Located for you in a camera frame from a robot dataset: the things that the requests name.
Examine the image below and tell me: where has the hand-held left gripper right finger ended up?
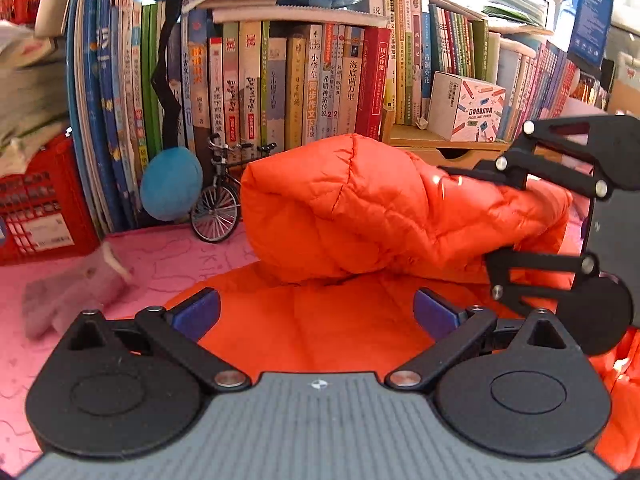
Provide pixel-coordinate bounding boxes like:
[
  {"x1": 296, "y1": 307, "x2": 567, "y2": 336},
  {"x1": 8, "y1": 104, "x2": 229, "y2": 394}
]
[{"x1": 385, "y1": 288, "x2": 571, "y2": 392}]

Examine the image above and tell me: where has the blue printed card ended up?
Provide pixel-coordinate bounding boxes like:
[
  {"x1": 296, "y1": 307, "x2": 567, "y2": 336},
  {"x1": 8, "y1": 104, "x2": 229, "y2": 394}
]
[{"x1": 567, "y1": 0, "x2": 615, "y2": 68}]

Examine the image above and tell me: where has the brown cardboard box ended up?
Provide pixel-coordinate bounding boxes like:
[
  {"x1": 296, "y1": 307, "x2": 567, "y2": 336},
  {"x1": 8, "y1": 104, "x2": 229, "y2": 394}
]
[{"x1": 607, "y1": 80, "x2": 640, "y2": 117}]

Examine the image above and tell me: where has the black model bicycle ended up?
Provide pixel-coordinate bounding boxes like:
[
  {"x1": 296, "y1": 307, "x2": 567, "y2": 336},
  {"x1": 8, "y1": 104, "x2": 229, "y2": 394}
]
[{"x1": 190, "y1": 132, "x2": 278, "y2": 245}]

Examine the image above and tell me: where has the pink printed blanket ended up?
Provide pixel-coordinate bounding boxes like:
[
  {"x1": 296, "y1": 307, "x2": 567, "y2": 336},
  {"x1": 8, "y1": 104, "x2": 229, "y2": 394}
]
[{"x1": 0, "y1": 195, "x2": 596, "y2": 480}]

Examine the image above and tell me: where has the grey fluffy cloth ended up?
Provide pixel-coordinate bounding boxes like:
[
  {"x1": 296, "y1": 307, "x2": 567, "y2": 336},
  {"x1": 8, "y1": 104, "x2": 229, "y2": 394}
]
[{"x1": 22, "y1": 241, "x2": 135, "y2": 339}]

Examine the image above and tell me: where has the row of green-spined books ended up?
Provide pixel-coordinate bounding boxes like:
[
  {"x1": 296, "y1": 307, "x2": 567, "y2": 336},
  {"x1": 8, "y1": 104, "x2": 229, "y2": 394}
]
[{"x1": 382, "y1": 0, "x2": 501, "y2": 127}]

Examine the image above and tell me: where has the wooden organizer drawer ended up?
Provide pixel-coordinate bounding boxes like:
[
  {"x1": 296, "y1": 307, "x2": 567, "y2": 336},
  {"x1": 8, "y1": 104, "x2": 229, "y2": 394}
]
[{"x1": 410, "y1": 147, "x2": 511, "y2": 168}]

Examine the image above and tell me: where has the stack of loose papers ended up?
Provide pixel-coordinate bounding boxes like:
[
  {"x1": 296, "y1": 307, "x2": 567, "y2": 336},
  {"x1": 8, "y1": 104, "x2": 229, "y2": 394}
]
[{"x1": 0, "y1": 20, "x2": 71, "y2": 173}]

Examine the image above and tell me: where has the blue round plush ball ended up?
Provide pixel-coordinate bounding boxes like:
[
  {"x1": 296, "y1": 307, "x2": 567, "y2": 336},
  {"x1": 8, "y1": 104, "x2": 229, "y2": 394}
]
[{"x1": 140, "y1": 147, "x2": 204, "y2": 222}]

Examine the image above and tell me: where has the black zigzag strap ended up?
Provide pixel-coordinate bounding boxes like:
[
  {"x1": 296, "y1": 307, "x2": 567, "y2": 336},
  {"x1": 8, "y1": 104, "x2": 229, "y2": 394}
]
[{"x1": 152, "y1": 0, "x2": 183, "y2": 151}]

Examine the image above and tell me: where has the wooden desk organizer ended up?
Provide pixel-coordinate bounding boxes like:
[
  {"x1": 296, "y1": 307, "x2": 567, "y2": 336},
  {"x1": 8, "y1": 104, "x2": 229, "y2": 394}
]
[{"x1": 380, "y1": 110, "x2": 531, "y2": 168}]

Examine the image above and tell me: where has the orange puffer jacket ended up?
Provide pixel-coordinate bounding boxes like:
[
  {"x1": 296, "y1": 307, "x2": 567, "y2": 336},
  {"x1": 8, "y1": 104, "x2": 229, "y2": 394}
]
[{"x1": 160, "y1": 132, "x2": 640, "y2": 476}]

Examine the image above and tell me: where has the stack of flat-lying books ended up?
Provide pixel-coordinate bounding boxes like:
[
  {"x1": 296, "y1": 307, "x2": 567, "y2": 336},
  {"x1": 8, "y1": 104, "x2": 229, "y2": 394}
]
[{"x1": 182, "y1": 0, "x2": 390, "y2": 28}]

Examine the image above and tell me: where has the row of slim series books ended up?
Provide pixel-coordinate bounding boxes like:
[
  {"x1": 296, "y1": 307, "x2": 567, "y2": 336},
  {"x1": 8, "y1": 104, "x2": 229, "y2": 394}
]
[{"x1": 497, "y1": 40, "x2": 583, "y2": 141}]

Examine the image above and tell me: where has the red plastic crate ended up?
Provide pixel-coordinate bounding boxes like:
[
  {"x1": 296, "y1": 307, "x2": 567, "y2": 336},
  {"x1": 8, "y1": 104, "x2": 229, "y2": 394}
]
[{"x1": 0, "y1": 134, "x2": 101, "y2": 267}]

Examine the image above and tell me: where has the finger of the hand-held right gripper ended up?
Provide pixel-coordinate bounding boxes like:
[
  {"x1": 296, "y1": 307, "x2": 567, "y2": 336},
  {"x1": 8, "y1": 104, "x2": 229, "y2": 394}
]
[
  {"x1": 440, "y1": 117, "x2": 614, "y2": 201},
  {"x1": 481, "y1": 246, "x2": 601, "y2": 316}
]

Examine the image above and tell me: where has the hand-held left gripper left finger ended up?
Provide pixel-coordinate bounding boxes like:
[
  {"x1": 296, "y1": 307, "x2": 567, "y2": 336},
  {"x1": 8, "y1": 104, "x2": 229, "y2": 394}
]
[{"x1": 65, "y1": 287, "x2": 251, "y2": 393}]

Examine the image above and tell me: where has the white pencil-print box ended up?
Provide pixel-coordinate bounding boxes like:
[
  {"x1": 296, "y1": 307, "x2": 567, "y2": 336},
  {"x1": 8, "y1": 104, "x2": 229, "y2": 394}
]
[{"x1": 427, "y1": 71, "x2": 507, "y2": 143}]

